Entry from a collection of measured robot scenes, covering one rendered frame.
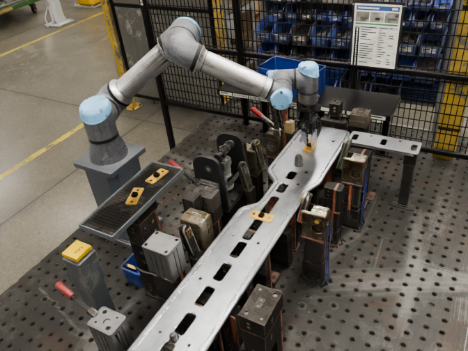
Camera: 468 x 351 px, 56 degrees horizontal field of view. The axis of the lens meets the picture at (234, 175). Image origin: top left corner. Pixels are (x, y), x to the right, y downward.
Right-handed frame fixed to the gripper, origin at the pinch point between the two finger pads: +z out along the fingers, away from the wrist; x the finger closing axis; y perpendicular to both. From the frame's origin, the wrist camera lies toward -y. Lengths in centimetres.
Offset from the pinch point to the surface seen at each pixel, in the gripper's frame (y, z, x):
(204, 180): 45, -6, -23
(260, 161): 19.2, 0.3, -13.8
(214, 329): 92, 2, 8
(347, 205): 8.6, 20.9, 19.9
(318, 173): 15.2, 2.7, 9.3
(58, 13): -365, 93, -581
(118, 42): -154, 36, -250
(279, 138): 1.7, 0.0, -13.0
